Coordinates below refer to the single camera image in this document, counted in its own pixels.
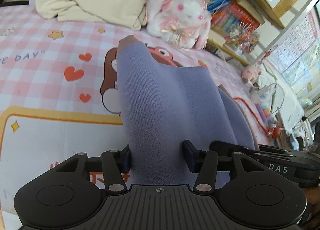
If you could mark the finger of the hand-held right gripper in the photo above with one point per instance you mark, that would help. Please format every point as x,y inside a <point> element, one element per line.
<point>272,150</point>
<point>232,148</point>

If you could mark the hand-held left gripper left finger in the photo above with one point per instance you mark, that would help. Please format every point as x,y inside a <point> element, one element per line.
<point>126,160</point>

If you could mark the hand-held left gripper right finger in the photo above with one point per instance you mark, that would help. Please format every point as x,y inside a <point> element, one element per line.
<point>191,157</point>

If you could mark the purple and brown sweater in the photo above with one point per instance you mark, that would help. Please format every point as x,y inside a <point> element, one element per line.
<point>170,110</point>

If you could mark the pink plush pig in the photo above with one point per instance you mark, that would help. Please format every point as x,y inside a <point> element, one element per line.
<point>250,73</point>

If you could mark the wooden shelf board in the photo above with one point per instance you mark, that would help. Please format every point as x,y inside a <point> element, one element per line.
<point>230,51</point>

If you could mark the colourful bead ornament tree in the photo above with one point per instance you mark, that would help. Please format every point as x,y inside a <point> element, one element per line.
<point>245,40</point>

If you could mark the pink checked printed table mat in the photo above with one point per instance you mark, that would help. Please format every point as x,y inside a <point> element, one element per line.
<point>62,52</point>

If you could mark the stack of red boxed books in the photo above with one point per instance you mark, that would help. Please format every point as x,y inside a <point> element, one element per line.
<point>240,16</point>

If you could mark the white plush rabbit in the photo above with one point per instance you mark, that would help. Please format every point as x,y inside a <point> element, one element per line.
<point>185,12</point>

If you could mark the cream sweatshirt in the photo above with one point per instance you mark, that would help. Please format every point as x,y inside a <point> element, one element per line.
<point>100,0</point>

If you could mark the wall poster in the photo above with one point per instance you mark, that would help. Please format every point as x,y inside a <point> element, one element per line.
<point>300,50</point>

